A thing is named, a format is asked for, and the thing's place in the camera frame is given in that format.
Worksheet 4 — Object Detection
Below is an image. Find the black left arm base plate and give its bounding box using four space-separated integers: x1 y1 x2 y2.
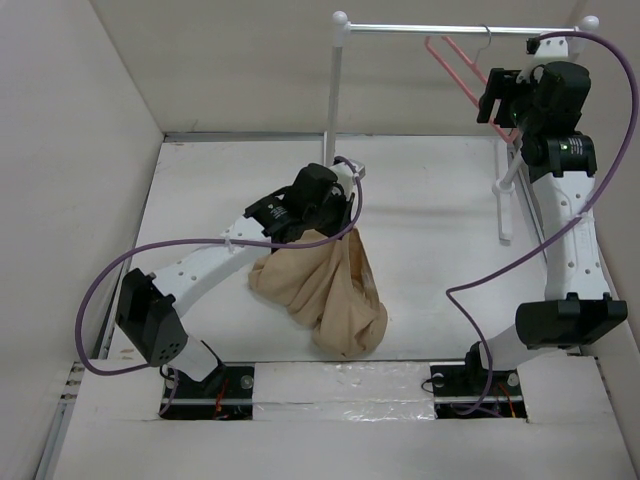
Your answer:
159 363 255 421

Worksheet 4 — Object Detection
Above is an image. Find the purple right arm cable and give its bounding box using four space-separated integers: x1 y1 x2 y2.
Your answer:
445 31 635 416

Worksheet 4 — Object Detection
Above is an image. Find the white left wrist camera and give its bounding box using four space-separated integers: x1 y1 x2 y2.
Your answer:
329 156 366 190

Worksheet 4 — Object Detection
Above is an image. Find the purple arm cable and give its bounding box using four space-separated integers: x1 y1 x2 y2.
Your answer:
445 31 635 416
73 156 364 416

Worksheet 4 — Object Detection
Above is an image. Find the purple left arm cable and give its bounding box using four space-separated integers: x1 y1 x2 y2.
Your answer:
73 156 364 416

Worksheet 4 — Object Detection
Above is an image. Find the pink clothes hanger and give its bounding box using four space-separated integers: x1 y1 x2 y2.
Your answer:
423 24 524 146

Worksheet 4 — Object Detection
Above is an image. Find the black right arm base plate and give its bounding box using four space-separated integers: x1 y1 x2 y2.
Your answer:
421 346 527 419

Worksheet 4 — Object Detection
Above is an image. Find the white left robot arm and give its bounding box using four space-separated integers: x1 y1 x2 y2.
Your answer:
116 157 365 397

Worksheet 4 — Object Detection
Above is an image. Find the white metal clothes rack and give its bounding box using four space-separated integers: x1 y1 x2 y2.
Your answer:
319 10 600 246

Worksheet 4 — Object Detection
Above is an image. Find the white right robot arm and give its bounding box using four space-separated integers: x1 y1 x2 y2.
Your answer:
461 61 628 393

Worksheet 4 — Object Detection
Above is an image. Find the beige t shirt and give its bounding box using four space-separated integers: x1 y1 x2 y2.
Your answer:
248 229 388 359

